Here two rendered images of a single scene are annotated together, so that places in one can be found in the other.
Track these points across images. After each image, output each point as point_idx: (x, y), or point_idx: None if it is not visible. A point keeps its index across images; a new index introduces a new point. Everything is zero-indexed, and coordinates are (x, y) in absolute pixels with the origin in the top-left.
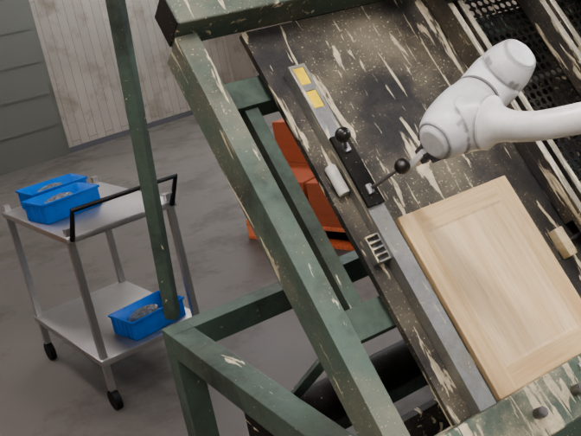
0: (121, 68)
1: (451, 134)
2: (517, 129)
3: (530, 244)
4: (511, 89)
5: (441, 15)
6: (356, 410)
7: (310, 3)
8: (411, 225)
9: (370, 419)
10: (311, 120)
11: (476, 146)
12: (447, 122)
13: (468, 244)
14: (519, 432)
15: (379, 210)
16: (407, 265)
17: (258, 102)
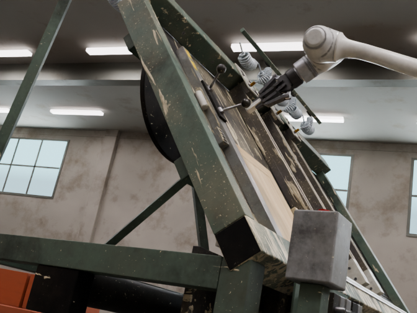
0: (50, 25)
1: (327, 33)
2: (358, 45)
3: (284, 204)
4: None
5: (239, 99)
6: (213, 187)
7: (193, 38)
8: None
9: (227, 189)
10: (189, 72)
11: (333, 50)
12: (326, 28)
13: (259, 177)
14: None
15: (223, 123)
16: (237, 152)
17: None
